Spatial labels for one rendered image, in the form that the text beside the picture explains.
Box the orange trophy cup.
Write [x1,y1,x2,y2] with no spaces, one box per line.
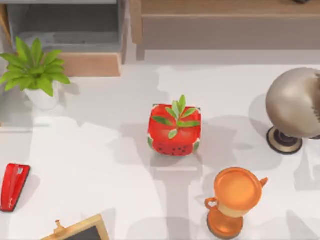
[204,167,269,236]

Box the red stapler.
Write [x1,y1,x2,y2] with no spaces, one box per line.
[0,163,31,213]

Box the wooden framed blackboard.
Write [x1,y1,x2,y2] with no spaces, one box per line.
[39,213,111,240]

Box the wooden open shelf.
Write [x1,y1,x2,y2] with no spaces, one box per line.
[129,0,320,61]

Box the pale wooden drawer front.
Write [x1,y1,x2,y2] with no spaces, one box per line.
[53,52,123,78]

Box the red watermelon plant pot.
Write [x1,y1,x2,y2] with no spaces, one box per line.
[146,94,203,159]

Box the green plant in white pot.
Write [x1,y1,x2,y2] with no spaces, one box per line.
[0,36,72,111]

